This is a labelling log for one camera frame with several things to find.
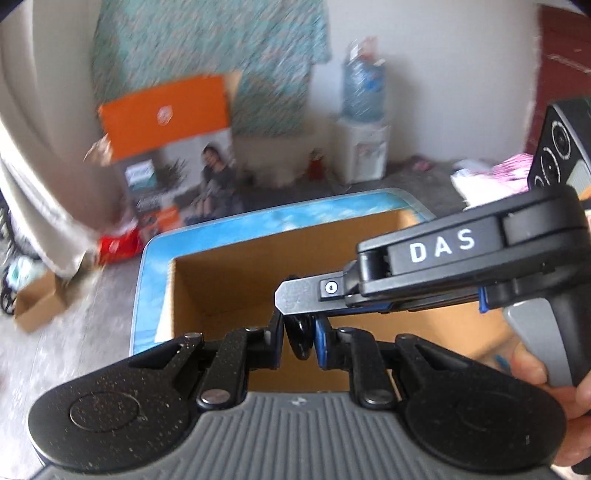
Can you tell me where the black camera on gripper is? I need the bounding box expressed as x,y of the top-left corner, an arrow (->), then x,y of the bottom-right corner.
528,97 -> 591,200

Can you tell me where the dark red door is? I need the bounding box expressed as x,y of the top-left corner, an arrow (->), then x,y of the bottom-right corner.
524,4 -> 590,154

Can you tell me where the pink white checkered cloth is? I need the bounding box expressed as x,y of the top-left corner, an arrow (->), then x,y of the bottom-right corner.
492,153 -> 533,190

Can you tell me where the brown cardboard box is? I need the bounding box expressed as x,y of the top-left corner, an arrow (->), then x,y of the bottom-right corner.
169,209 -> 523,393

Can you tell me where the beige curtain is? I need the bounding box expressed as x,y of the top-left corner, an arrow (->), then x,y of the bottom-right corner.
0,0 -> 122,278

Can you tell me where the orange Philips product box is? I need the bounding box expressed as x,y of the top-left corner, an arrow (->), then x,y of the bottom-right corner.
98,74 -> 243,241

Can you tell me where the red bag on floor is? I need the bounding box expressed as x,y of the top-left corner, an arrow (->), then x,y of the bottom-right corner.
96,228 -> 144,265

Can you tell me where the person's right hand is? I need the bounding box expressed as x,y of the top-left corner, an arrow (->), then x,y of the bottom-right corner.
509,343 -> 591,468

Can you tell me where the blue water jug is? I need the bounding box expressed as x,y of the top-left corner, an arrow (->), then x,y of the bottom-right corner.
342,36 -> 387,123

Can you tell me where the floral teal hanging cloth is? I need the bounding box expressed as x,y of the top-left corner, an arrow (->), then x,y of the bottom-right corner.
91,1 -> 331,137

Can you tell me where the red thermos bottle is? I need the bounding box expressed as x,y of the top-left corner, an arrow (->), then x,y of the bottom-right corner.
308,149 -> 325,181

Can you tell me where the small cardboard box on floor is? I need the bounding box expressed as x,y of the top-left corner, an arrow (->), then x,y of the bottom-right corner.
14,271 -> 67,333

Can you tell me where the black round item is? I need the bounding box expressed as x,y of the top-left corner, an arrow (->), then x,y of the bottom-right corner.
283,314 -> 315,361

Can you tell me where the white bedding pile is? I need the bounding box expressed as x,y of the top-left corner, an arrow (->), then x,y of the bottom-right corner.
451,159 -> 528,208

